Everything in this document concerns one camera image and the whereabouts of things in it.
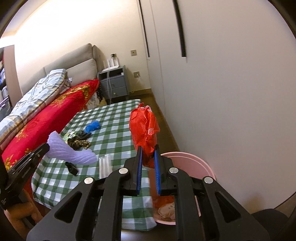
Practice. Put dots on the upper wall switch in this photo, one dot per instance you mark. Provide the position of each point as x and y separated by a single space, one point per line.
133 53

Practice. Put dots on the left hand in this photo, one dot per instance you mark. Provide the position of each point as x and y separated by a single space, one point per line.
18 212

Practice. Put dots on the pink plastic trash bin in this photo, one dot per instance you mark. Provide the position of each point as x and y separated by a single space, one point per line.
193 165

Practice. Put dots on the red snack bag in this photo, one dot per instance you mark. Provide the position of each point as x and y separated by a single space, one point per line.
144 127

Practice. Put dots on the floral bed sheet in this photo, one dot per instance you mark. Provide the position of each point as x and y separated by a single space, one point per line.
94 102

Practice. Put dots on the grey bedside cabinet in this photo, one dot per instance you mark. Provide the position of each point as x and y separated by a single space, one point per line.
114 84

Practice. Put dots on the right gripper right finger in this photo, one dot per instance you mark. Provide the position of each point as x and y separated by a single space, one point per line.
204 210

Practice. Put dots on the red floral blanket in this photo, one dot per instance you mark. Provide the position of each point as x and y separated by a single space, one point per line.
53 117

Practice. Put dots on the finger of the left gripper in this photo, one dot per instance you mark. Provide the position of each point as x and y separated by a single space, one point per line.
25 167

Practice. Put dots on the purple foam net sleeve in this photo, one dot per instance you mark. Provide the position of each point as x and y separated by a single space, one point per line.
60 150

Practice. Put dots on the white wardrobe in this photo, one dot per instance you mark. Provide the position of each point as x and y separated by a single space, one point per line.
223 74

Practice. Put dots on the lower wall socket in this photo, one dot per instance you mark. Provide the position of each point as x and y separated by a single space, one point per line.
136 74

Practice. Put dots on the white wifi router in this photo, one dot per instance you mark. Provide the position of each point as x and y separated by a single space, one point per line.
111 64

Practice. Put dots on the green panda snack packet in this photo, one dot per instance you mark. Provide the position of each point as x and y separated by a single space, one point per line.
69 135

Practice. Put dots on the brown camouflage cloth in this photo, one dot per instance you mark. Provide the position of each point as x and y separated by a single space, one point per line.
79 140

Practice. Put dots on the blue plaid folded quilt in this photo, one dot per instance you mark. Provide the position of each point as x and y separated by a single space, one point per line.
35 100

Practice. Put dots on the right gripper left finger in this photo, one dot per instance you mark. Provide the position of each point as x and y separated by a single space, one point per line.
93 209

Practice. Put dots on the blue plastic bag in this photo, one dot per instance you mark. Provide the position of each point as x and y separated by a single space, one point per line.
95 125

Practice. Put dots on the beige upholstered headboard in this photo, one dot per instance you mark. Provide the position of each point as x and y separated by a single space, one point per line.
81 64

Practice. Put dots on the wooden bookshelf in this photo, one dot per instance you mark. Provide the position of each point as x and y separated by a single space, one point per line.
10 88

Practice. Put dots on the green checkered tablecloth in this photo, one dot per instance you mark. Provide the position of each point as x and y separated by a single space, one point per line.
52 181

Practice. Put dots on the clear plastic tube package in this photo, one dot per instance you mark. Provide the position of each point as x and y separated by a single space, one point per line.
105 166

